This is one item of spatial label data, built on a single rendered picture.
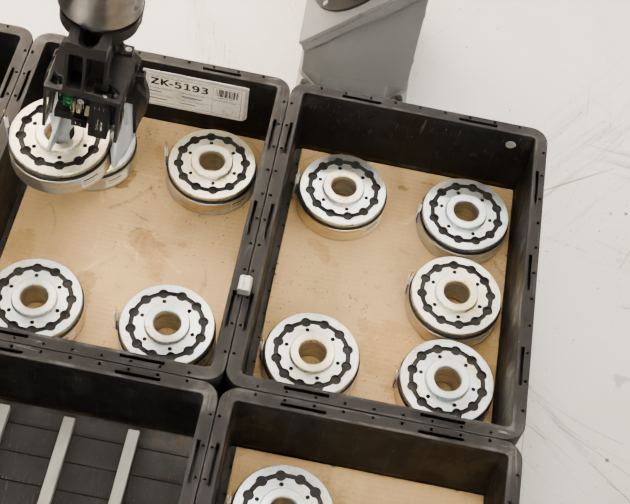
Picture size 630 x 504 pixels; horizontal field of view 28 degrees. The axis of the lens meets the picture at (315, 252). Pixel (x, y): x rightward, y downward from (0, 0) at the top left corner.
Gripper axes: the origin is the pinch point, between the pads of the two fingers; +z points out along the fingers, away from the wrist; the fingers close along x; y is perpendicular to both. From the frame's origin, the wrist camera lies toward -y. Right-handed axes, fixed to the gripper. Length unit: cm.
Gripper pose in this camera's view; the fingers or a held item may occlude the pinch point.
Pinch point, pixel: (92, 143)
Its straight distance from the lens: 129.7
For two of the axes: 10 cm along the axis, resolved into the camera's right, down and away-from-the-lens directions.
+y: -1.4, 7.6, -6.4
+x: 9.7, 2.3, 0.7
